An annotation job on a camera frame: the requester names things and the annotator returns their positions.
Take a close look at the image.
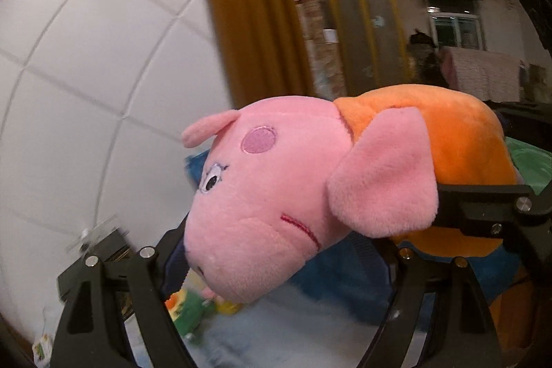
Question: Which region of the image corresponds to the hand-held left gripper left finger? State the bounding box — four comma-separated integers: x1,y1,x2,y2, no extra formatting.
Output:
51,214,197,368

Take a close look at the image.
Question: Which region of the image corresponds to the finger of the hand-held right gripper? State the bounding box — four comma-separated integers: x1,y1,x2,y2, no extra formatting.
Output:
431,184,552,240

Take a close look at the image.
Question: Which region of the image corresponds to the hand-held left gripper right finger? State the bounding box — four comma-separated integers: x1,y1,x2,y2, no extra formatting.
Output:
356,238,506,368

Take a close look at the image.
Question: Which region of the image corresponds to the pink pig plush orange dress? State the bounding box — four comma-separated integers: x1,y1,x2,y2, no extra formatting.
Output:
181,83,533,351

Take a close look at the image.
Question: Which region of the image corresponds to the black box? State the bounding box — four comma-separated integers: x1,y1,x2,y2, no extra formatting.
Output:
57,228,134,319

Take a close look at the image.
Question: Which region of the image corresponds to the green and yellow toy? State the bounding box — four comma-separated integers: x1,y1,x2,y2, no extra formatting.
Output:
171,289,217,342

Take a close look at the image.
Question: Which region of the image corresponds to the green plush toy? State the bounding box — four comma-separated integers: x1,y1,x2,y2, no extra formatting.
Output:
504,135,552,197

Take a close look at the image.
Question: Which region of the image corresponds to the yellow plush toy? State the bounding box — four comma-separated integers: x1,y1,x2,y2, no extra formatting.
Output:
216,298,240,315

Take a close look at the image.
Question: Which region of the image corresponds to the clear plastic piece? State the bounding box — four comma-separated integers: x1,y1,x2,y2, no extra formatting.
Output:
68,214,120,253

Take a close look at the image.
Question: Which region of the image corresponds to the pink hanging cloth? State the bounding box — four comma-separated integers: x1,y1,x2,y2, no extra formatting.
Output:
442,46,523,102

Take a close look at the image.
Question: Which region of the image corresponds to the small white green packet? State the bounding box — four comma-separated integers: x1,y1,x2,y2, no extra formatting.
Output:
32,332,55,365

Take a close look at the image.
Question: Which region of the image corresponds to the window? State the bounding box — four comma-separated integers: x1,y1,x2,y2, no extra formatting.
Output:
428,13,482,50

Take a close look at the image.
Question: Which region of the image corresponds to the stack of cardboard boxes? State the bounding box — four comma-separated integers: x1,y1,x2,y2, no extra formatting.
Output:
297,0,348,101

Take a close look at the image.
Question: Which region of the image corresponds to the orange-brown curtain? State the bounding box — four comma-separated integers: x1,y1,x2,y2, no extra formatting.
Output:
193,0,312,111

